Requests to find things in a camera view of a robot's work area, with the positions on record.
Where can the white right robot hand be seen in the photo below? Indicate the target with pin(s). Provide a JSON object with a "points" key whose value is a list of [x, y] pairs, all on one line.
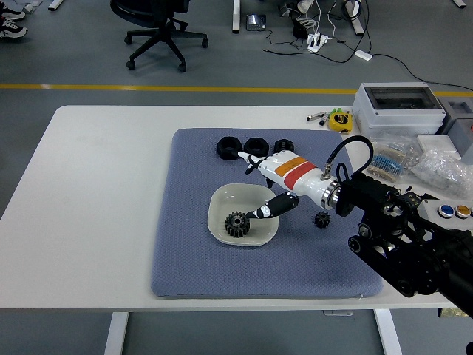
{"points": [[295, 174]]}

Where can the small black metal gear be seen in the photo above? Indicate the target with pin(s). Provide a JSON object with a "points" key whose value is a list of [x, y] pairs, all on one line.
{"points": [[322, 220]]}

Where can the large black metal gear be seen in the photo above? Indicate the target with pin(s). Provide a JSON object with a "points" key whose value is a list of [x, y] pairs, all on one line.
{"points": [[233, 231]]}

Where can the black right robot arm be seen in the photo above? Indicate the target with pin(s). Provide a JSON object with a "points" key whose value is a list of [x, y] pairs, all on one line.
{"points": [[388, 229]]}

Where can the small black hex nut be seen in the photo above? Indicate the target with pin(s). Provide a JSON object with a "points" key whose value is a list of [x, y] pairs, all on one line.
{"points": [[282, 144]]}

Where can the large black hex nut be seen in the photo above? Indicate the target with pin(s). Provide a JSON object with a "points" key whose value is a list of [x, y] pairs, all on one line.
{"points": [[221, 151], [248, 146]]}

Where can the white flat box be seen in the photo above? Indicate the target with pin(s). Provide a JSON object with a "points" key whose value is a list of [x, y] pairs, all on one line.
{"points": [[436, 144]]}

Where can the dark grey box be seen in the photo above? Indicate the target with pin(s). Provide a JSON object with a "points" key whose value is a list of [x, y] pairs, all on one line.
{"points": [[460, 125]]}

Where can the black silver marker pen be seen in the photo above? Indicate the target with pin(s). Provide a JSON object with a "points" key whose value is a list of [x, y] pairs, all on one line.
{"points": [[314, 117]]}

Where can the yellow tape measure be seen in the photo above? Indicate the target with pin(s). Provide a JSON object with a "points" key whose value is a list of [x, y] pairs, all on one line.
{"points": [[340, 122]]}

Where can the white square dish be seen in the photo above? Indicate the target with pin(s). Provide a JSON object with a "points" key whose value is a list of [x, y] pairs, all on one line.
{"points": [[229, 199]]}

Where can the clear bag of blue resistors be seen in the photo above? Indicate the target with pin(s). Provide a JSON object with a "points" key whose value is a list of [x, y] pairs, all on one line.
{"points": [[391, 162]]}

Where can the blue-grey padded mat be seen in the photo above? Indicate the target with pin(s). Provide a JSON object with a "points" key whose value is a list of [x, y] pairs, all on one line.
{"points": [[258, 266]]}

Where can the black digital panel meter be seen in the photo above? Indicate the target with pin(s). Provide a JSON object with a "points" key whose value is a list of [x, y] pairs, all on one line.
{"points": [[413, 199]]}

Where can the white power strip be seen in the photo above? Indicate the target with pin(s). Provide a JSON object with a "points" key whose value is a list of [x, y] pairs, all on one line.
{"points": [[317, 41]]}

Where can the white power adapter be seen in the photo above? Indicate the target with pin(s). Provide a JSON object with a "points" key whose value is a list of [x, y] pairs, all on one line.
{"points": [[363, 54]]}

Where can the clear bag of plastic parts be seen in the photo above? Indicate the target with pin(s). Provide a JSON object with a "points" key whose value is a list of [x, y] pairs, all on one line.
{"points": [[439, 170]]}

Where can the black desk phone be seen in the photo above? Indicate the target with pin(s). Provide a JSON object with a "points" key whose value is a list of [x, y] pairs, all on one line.
{"points": [[255, 22]]}

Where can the white desk leg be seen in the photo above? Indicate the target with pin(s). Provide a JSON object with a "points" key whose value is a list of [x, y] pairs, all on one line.
{"points": [[236, 15], [354, 18]]}

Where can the white table leg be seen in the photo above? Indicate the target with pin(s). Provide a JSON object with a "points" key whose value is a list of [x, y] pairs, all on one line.
{"points": [[116, 333], [388, 333]]}

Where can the black office chair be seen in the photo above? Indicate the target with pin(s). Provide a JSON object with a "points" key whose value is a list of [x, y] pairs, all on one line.
{"points": [[162, 22]]}

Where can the person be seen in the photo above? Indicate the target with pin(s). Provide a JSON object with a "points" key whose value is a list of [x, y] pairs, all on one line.
{"points": [[13, 29]]}

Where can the light grey electrical enclosure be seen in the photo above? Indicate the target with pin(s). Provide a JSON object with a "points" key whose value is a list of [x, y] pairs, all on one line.
{"points": [[399, 122]]}

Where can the white table bracket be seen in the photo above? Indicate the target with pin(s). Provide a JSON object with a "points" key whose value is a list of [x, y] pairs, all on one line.
{"points": [[338, 313]]}

